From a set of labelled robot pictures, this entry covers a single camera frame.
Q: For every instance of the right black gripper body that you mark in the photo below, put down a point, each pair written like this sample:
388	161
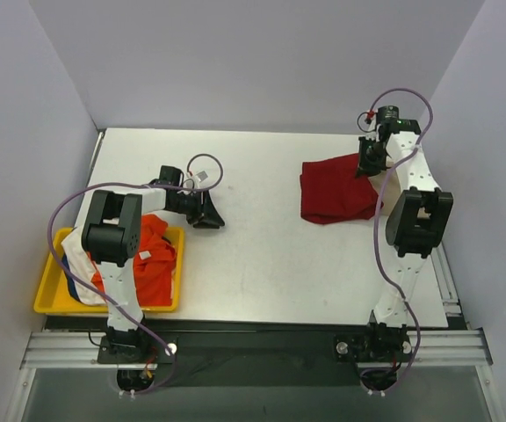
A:
368	152

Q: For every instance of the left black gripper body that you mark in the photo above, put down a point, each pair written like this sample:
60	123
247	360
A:
201	207

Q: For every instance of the dark red t shirt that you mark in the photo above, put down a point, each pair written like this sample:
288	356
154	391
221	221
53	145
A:
331	192

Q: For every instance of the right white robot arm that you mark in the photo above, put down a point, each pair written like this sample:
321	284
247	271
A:
416	224

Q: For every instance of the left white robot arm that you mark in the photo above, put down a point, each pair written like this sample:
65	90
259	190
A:
111	235

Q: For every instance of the orange t shirt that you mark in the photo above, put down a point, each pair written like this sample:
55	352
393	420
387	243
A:
154	264

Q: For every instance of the white t shirt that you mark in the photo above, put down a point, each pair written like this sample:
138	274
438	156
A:
82	267

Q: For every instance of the navy blue t shirt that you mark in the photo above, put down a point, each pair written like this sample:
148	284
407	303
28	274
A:
71	284

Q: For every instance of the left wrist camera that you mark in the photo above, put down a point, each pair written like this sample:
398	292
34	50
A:
198	177

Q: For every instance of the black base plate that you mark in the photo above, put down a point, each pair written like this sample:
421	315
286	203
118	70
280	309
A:
261	355

